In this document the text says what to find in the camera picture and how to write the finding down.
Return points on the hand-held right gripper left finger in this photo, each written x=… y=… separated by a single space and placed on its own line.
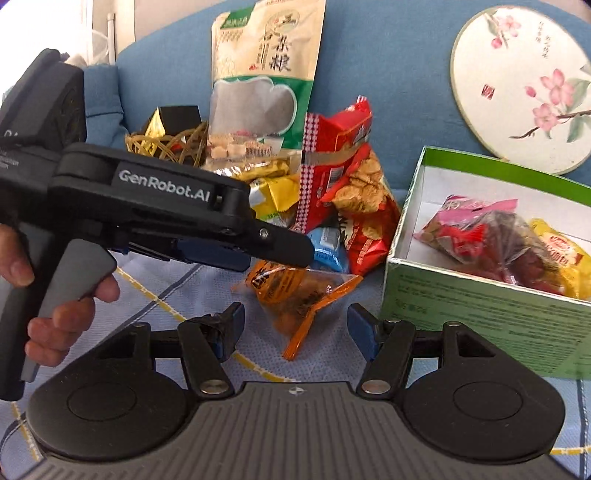
x=233 y=321

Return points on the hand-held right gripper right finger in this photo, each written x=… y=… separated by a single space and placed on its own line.
x=358 y=325

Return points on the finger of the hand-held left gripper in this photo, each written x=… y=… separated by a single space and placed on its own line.
x=286 y=247
x=207 y=254

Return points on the small blue snack packet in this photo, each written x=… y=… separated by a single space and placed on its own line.
x=330 y=249

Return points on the yellow green snack packet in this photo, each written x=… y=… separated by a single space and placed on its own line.
x=274 y=198

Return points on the orange clear snack packet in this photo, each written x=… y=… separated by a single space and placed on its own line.
x=295 y=300

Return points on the gold snack packet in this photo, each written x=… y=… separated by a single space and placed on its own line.
x=263 y=168

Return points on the cracker print snack packet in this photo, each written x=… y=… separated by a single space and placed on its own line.
x=369 y=198

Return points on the green cardboard box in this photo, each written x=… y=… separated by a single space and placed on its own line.
x=461 y=314

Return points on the tall red snack packet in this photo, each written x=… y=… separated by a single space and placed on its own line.
x=332 y=134

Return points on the dark red date packet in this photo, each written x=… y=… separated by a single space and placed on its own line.
x=480 y=240

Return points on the person's left hand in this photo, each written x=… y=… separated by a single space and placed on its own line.
x=60 y=332

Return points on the striped light blue blanket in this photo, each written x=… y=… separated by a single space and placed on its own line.
x=157 y=288

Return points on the gold woven basket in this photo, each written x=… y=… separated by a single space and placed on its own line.
x=152 y=147

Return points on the blue cushion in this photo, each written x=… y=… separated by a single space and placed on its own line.
x=104 y=92

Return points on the black and gold box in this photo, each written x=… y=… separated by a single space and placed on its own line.
x=178 y=120

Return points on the large beige green grain pouch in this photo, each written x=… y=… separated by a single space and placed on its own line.
x=268 y=60

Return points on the blue fabric sofa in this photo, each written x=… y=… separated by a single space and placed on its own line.
x=388 y=60

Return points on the round floral fan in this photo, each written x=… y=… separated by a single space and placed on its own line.
x=517 y=78

